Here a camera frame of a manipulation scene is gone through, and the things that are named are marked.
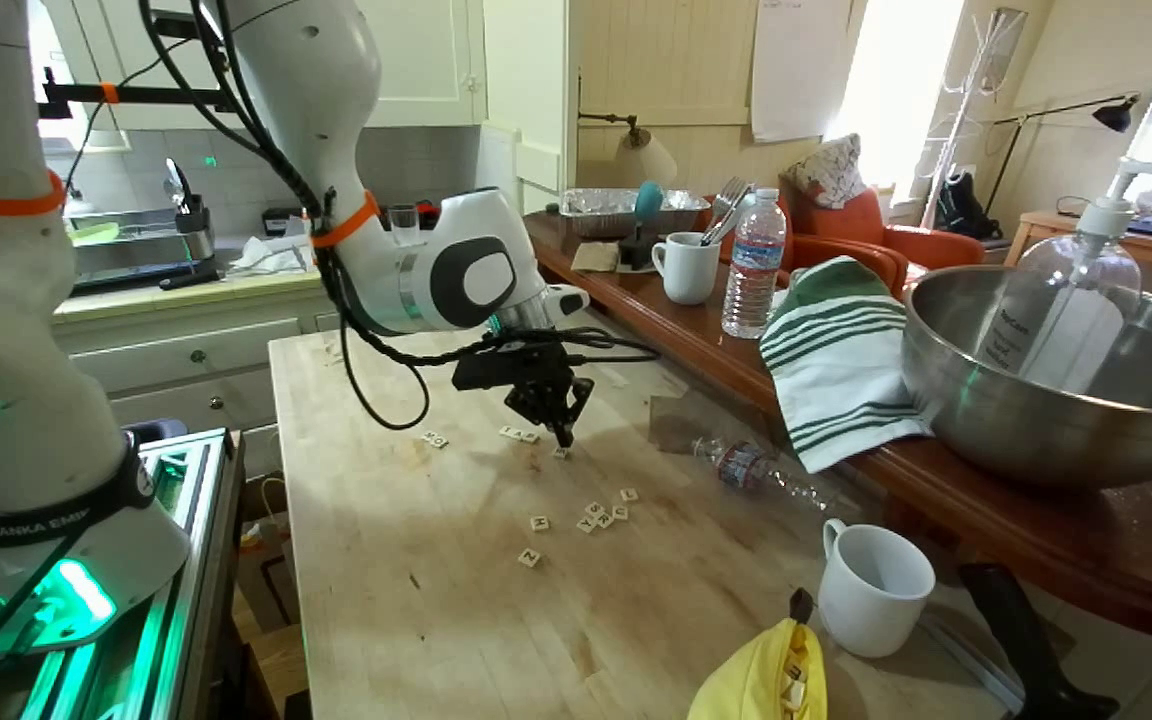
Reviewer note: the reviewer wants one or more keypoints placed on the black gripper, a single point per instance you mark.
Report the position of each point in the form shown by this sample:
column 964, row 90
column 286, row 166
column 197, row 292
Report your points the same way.
column 540, row 382

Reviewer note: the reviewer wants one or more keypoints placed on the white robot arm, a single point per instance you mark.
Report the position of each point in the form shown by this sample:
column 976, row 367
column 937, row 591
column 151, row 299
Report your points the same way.
column 81, row 521

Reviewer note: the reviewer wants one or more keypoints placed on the white letter tile A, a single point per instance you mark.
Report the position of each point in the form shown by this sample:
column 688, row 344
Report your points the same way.
column 520, row 434

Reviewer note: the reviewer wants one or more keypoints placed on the white letter tile S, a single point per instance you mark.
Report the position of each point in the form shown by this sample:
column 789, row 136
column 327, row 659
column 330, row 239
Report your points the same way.
column 599, row 508

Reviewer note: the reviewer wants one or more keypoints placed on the white letter tile R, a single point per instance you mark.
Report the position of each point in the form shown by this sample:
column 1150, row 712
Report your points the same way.
column 585, row 526

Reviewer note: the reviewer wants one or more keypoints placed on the white letter tile U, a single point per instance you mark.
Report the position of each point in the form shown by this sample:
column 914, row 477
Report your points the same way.
column 537, row 526

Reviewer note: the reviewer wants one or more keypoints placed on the white letter tile L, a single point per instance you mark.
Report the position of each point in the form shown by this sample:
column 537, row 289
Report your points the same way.
column 531, row 558

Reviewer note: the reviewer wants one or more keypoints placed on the dark wooden side table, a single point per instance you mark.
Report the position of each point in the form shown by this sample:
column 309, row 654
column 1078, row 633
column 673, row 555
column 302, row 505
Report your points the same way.
column 1090, row 548

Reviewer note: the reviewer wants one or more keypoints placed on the white mug with spoons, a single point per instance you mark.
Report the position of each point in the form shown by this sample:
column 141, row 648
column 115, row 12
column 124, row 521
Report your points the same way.
column 684, row 266

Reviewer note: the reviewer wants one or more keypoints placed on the crushed clear plastic bottle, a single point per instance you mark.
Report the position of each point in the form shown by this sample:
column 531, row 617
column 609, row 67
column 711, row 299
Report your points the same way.
column 739, row 464

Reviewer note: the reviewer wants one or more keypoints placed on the clear plastic water bottle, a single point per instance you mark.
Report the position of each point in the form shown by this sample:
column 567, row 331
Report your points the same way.
column 755, row 266

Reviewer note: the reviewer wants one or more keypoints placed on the green striped dish towel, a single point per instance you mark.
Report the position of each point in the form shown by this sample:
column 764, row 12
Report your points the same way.
column 834, row 349

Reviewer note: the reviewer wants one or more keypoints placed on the orange armchair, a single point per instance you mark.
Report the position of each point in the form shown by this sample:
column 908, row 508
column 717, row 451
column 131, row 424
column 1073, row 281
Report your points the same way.
column 899, row 252

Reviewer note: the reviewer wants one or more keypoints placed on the yellow banana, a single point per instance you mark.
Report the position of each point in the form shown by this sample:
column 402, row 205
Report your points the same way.
column 771, row 676

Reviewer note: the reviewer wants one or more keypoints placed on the white mug near banana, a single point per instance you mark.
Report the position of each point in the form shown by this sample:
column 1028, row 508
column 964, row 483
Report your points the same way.
column 874, row 584

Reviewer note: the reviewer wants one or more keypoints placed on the soap pump bottle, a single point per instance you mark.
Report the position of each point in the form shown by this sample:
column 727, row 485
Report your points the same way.
column 1062, row 308

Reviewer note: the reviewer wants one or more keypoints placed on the steel mixing bowl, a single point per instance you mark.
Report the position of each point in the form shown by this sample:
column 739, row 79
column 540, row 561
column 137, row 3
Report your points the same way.
column 1018, row 430

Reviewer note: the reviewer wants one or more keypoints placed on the black desk lamp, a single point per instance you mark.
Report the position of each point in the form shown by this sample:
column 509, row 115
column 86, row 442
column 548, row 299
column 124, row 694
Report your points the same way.
column 1110, row 115

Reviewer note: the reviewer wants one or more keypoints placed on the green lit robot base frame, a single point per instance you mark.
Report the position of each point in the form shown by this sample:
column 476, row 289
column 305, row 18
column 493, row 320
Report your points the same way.
column 102, row 625

